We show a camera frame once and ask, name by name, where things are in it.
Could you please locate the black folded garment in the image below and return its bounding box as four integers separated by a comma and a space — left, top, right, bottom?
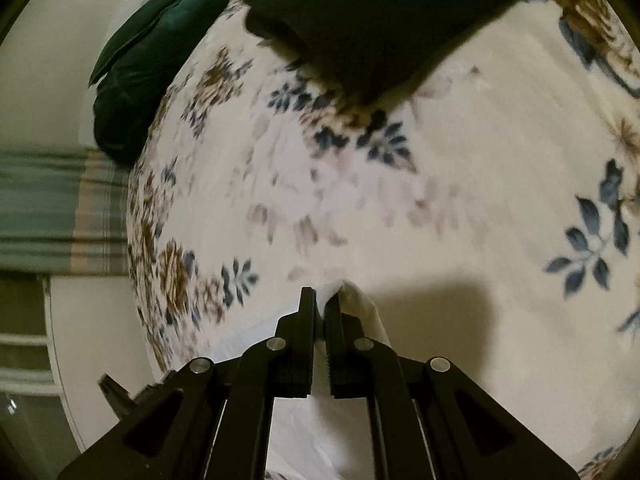
242, 0, 518, 101

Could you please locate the floral bed blanket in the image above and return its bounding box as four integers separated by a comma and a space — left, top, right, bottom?
127, 0, 639, 479

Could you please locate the white cloth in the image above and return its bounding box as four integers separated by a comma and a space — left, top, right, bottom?
204, 281, 390, 479

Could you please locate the grey-green striped curtain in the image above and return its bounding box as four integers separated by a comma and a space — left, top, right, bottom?
1, 146, 129, 276

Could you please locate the dark green pillow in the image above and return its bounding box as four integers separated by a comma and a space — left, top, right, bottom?
89, 0, 229, 169

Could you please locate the window with white frame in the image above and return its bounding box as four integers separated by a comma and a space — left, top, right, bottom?
0, 274, 66, 441

